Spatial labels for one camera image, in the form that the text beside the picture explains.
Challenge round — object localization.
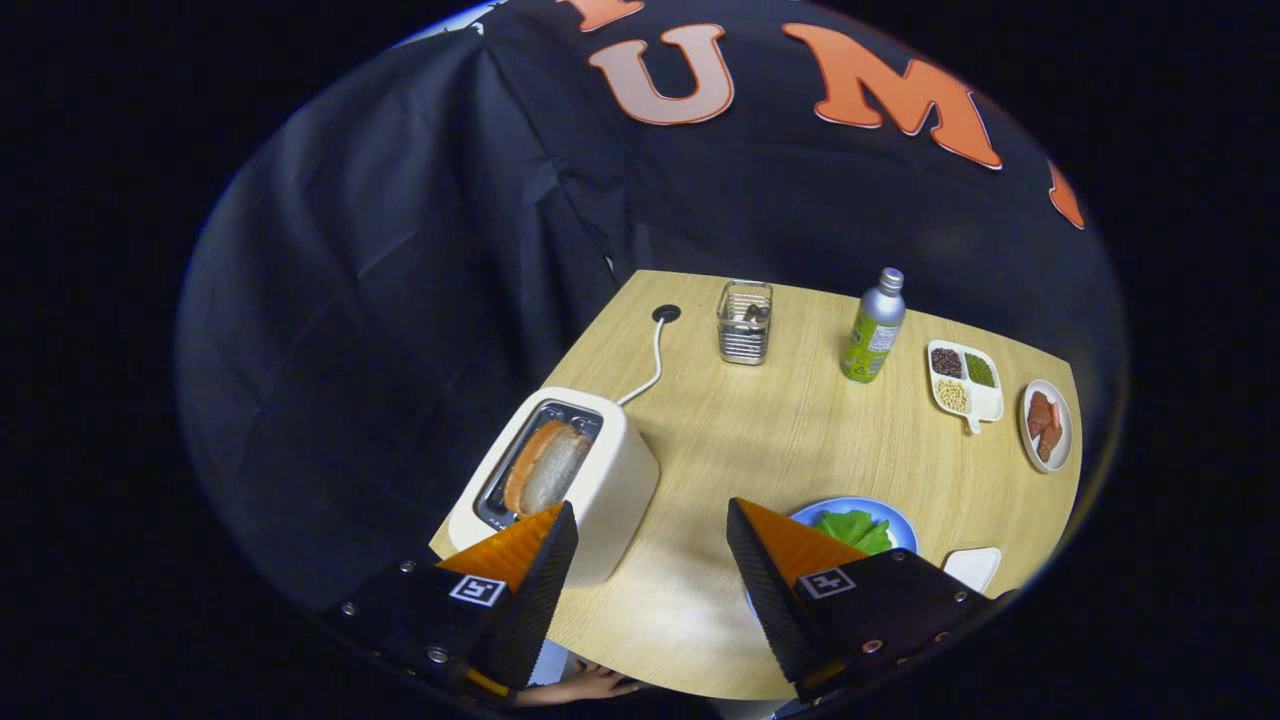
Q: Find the white toaster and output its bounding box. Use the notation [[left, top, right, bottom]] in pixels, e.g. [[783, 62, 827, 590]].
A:
[[447, 386, 661, 588]]

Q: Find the black backdrop cloth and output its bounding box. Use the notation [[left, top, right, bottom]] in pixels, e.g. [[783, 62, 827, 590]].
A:
[[175, 0, 1126, 611]]

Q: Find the green lettuce leaf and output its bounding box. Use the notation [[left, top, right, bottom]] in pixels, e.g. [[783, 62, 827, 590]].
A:
[[812, 509, 894, 557]]

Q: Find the blue plate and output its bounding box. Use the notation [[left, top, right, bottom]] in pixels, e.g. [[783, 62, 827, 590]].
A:
[[745, 496, 919, 616]]

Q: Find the wire basket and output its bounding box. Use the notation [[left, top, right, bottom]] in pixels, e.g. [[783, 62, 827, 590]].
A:
[[716, 280, 774, 366]]

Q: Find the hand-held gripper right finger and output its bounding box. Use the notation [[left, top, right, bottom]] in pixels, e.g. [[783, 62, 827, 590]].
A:
[[726, 497, 1011, 701]]

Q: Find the white toaster cable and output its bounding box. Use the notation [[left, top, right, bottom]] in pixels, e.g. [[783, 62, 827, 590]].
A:
[[617, 305, 683, 407]]

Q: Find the browned toast slice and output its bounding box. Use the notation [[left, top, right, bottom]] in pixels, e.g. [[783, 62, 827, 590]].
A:
[[503, 420, 593, 517]]

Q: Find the white oval plate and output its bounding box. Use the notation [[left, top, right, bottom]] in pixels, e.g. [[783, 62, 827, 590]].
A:
[[1019, 378, 1074, 474]]

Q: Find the white square plate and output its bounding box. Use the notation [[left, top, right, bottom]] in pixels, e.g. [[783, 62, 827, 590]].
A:
[[943, 546, 1003, 595]]

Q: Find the white divided bean dish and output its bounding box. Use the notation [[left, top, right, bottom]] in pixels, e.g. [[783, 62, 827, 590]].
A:
[[926, 339, 1005, 435]]

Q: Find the green label metal bottle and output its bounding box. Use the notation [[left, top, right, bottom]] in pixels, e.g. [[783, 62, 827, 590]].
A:
[[840, 267, 907, 384]]

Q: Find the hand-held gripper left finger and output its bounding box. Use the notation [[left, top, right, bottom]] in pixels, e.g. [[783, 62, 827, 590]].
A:
[[335, 501, 580, 701]]

